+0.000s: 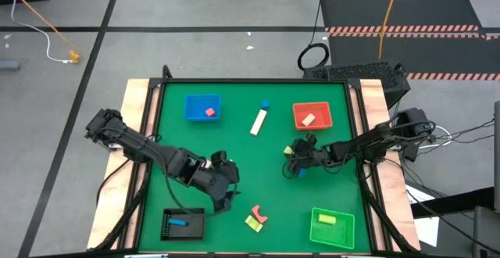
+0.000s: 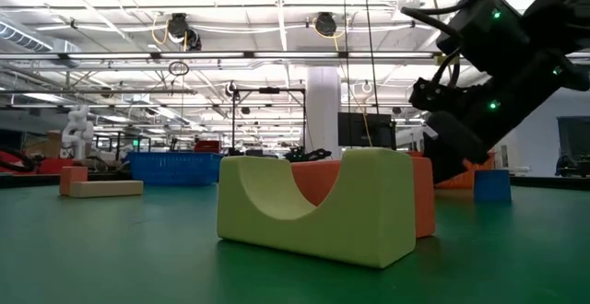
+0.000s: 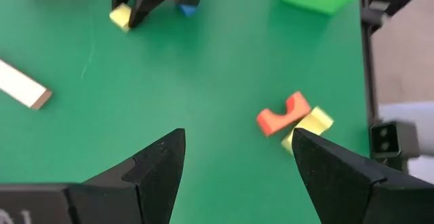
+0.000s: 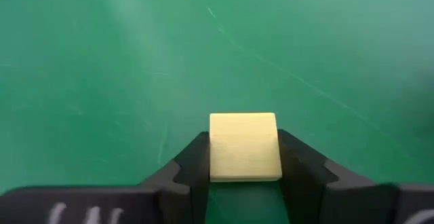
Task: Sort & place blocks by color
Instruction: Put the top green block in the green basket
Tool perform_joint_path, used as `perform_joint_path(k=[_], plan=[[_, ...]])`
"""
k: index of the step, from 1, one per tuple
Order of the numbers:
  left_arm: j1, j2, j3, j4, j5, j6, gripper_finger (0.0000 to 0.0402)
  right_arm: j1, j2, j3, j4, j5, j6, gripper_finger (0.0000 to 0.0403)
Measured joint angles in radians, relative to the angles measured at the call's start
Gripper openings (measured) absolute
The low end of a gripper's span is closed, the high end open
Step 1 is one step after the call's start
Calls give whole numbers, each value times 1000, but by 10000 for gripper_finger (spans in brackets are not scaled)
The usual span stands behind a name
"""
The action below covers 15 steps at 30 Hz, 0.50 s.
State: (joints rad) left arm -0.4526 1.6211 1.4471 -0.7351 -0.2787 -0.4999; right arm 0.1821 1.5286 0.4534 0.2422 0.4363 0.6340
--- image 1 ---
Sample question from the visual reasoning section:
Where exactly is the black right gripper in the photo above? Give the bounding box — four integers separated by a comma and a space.
287, 132, 333, 173

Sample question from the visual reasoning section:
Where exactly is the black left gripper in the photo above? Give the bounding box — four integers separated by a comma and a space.
191, 150, 241, 217

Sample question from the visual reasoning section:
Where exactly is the pink arch block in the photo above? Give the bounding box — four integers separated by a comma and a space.
251, 205, 269, 225

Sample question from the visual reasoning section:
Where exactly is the long cream block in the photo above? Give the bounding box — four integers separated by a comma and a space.
249, 109, 269, 137

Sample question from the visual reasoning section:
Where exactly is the yellow cylinder block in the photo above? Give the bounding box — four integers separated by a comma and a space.
317, 213, 338, 226

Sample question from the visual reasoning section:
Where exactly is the yellow-green arch block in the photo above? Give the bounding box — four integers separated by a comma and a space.
244, 215, 264, 234

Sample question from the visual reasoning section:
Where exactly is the black plastic basket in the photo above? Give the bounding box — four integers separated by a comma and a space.
160, 207, 206, 242

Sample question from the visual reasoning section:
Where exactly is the green table mat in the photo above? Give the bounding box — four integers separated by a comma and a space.
138, 82, 372, 253

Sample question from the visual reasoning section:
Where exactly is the orange-red plastic basket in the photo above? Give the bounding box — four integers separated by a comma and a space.
292, 101, 334, 131

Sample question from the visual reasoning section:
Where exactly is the green plastic basket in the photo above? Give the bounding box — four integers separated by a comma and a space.
309, 207, 356, 251

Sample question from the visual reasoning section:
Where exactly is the blue plastic basket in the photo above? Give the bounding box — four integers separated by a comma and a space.
183, 93, 222, 122

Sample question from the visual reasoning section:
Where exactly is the black perforated computer case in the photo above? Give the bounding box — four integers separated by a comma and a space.
303, 61, 412, 109

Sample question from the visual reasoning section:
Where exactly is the wooden table board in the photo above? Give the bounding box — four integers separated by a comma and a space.
359, 78, 422, 252
86, 78, 152, 250

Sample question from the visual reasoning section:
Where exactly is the black striped floor mat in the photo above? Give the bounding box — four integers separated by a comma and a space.
327, 30, 500, 81
320, 0, 485, 34

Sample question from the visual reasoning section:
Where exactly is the white paper sheet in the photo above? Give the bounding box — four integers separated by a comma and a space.
405, 185, 441, 248

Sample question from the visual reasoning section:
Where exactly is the grey cabinet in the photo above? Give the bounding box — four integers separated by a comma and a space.
471, 205, 500, 258

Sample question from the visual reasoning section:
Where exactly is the black coiled cable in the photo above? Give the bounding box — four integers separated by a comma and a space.
297, 0, 331, 72

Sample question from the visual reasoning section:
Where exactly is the white power cable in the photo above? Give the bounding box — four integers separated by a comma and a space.
420, 124, 454, 149

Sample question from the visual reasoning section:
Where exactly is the yellow hanging cable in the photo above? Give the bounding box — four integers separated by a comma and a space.
377, 0, 403, 60

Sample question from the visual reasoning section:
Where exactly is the white floor cable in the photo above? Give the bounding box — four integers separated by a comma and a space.
8, 0, 73, 63

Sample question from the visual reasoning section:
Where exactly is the yellow floor cable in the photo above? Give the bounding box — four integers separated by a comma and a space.
0, 0, 77, 56

